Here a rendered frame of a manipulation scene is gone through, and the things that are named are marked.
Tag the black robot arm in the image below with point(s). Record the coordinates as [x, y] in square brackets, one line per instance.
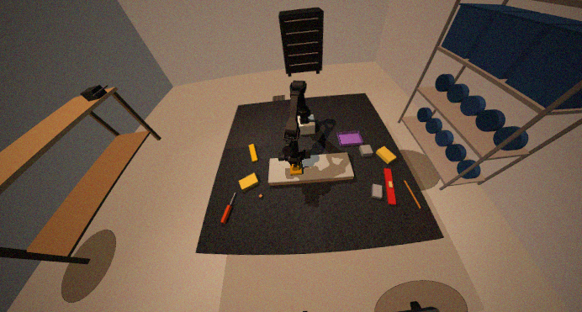
[297, 108]

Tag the purple shallow tray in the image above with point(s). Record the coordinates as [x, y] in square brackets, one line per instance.
[349, 138]

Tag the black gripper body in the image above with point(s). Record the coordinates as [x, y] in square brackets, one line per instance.
[304, 154]

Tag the red flat bar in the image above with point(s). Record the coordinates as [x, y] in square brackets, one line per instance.
[389, 186]

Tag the red-handled awl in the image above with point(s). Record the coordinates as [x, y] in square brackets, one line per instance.
[226, 214]

